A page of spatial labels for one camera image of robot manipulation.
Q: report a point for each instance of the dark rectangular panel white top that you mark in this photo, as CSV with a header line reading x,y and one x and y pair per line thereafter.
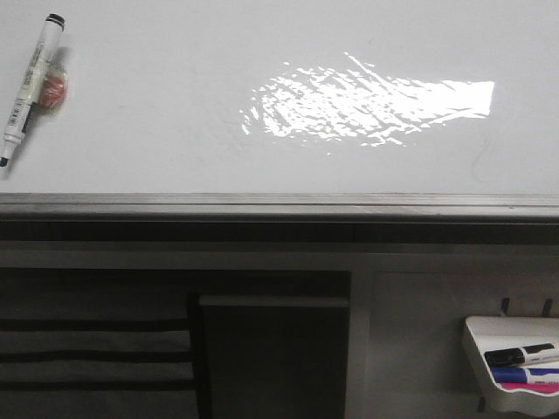
x,y
276,357

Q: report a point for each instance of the white whiteboard with metal frame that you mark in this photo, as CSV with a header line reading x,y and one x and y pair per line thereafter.
x,y
342,110

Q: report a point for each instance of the grey black striped fabric organizer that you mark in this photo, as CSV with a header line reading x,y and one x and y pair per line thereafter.
x,y
131,359

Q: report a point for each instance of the white whiteboard marker black cap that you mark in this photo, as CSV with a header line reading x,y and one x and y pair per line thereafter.
x,y
28,95

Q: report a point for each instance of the blue capped marker in tray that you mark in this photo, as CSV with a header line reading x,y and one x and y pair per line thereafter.
x,y
525,375

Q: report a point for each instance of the right black wall hook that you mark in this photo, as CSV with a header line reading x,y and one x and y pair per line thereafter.
x,y
547,308

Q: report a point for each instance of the white cabinet frame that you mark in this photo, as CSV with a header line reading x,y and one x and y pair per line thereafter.
x,y
408,303

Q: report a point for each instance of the pink marker in tray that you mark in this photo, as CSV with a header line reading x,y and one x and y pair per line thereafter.
x,y
546,389

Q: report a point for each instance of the white plastic marker tray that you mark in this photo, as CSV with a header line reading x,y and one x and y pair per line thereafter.
x,y
483,334

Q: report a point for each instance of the black capped marker in tray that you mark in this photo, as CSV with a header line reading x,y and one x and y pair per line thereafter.
x,y
518,356

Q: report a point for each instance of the left black wall hook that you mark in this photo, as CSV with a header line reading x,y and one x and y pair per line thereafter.
x,y
504,307

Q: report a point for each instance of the black wall hook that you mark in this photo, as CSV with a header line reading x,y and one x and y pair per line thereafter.
x,y
504,307
547,308

